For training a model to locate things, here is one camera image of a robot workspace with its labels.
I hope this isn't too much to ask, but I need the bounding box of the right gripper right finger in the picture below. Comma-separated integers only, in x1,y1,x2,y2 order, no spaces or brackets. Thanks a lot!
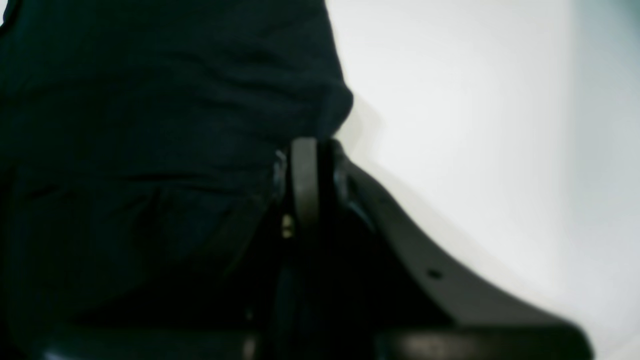
320,140,594,360

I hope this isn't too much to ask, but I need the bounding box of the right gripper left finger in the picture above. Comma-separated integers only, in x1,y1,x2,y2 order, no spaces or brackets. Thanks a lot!
33,137,321,360

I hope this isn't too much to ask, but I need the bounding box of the black T-shirt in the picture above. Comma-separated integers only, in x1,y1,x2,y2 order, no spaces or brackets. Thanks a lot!
1,0,354,352

